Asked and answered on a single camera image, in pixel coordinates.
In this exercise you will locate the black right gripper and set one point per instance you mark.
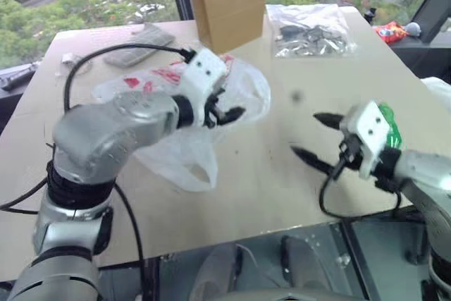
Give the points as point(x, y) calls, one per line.
point(353, 154)

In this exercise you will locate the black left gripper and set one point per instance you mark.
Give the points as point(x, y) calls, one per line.
point(212, 117)

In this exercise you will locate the white red-printed plastic bag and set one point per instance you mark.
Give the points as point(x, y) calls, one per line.
point(246, 86)

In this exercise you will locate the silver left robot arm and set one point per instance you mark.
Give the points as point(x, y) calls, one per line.
point(105, 132)

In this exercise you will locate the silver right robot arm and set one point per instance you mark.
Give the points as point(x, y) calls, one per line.
point(426, 177)

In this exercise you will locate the green plastic bag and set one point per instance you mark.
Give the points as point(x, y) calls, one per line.
point(393, 128)

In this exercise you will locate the clear bag of black parts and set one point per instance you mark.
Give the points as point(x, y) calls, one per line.
point(310, 33)

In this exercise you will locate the brown paper bag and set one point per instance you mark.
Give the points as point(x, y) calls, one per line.
point(229, 1)

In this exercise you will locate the grey folded cloth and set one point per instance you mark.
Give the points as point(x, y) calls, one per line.
point(141, 47)

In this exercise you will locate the grey rounded robot leg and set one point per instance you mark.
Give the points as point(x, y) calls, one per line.
point(306, 265)
point(216, 273)

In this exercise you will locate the red snack packet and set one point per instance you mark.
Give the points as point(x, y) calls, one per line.
point(389, 32)

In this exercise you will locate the small black upright object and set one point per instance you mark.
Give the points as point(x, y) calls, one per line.
point(370, 15)

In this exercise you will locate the small grey rounded object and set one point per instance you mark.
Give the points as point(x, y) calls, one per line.
point(414, 29)

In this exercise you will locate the small white crumpled scrap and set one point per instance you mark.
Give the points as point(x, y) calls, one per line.
point(69, 58)

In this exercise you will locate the black flat device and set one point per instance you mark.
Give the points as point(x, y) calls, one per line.
point(15, 79)

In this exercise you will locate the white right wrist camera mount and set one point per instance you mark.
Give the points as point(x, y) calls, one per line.
point(370, 128)

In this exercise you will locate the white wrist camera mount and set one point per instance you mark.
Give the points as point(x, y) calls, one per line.
point(204, 68)
point(370, 128)

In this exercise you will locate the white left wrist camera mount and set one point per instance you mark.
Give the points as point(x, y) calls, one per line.
point(204, 68)

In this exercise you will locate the black slanted window frame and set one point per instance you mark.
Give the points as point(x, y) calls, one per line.
point(433, 1)

